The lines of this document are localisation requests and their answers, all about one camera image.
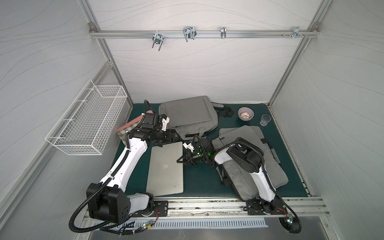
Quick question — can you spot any grey zippered laptop bag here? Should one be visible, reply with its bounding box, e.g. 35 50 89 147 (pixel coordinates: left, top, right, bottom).
159 96 234 140

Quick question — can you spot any silver apple laptop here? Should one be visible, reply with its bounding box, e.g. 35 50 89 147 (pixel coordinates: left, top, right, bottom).
146 142 184 197

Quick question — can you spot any grey laptop sleeve bag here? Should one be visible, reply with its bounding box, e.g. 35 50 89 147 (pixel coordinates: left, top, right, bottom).
212 126 289 203

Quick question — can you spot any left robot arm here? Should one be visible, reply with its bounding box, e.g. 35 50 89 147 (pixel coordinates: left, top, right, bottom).
86 111 179 224

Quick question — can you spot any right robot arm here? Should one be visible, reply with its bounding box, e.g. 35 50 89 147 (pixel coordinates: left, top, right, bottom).
177 137 281 214

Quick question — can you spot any green checkered cloth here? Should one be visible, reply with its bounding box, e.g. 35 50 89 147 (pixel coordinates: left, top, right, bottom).
117 115 144 145

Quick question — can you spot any pink bowl with contents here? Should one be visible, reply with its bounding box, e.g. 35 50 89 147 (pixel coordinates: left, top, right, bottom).
238 107 254 122

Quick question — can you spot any clear plastic cup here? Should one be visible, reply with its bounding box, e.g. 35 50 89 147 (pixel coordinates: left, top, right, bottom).
260 115 272 127

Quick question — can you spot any metal hook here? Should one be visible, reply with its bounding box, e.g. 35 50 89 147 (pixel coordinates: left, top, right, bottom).
221 27 227 39
183 26 197 42
282 27 309 39
152 33 164 51

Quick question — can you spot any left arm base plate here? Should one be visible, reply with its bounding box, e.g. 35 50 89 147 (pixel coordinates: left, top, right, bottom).
133 201 169 218

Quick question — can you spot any white wire basket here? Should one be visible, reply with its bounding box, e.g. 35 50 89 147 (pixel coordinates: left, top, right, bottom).
45 80 127 156

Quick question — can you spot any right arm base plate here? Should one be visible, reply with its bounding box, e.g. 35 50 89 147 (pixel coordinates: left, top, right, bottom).
243 199 288 216

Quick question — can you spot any white slotted cable duct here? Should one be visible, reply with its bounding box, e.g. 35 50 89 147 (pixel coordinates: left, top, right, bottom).
92 218 268 231

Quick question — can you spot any aluminium crossbar rail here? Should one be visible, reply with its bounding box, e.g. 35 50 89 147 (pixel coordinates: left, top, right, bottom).
90 28 321 39

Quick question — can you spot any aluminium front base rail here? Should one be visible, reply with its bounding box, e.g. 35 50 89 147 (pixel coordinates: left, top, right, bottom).
83 196 331 221

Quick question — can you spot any left black cable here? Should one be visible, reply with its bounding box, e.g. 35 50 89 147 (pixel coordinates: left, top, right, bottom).
68 179 160 236

